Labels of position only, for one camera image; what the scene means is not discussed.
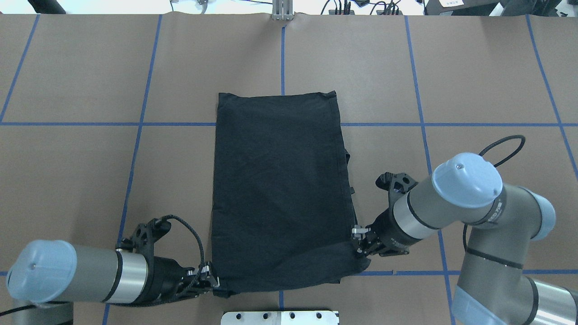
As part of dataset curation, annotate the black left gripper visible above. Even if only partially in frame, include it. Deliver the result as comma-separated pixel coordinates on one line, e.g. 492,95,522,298
147,256,221,305

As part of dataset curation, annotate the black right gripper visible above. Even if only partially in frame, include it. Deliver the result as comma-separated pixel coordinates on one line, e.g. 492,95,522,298
351,210,411,257

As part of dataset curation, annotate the black graphic t-shirt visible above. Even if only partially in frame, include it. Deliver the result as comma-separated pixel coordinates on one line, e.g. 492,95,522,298
211,91,370,298

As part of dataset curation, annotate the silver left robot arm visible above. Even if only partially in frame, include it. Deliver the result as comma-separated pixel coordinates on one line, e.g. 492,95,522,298
1,239,219,325

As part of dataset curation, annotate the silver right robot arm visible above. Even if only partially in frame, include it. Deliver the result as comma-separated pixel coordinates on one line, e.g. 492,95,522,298
351,153,577,325

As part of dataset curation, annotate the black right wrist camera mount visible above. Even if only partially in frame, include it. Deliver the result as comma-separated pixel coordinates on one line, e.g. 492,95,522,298
374,172,418,206

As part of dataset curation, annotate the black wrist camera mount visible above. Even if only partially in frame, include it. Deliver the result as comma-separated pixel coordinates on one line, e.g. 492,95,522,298
374,172,418,206
115,218,172,255

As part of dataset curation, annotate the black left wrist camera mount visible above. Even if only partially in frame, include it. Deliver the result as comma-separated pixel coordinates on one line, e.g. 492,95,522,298
115,218,172,255

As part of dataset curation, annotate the white pedestal base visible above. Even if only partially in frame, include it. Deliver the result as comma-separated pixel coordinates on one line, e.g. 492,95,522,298
220,310,340,325

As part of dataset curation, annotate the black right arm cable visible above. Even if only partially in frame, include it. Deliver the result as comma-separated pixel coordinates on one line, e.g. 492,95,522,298
461,135,527,253

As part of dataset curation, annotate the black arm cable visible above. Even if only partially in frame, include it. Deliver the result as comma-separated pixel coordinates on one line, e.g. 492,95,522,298
0,214,206,316
461,135,527,253

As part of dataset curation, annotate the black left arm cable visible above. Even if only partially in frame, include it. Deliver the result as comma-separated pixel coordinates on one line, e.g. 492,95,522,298
0,214,206,316

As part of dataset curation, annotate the aluminium frame post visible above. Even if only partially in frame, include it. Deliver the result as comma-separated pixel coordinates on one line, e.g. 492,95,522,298
271,0,294,21

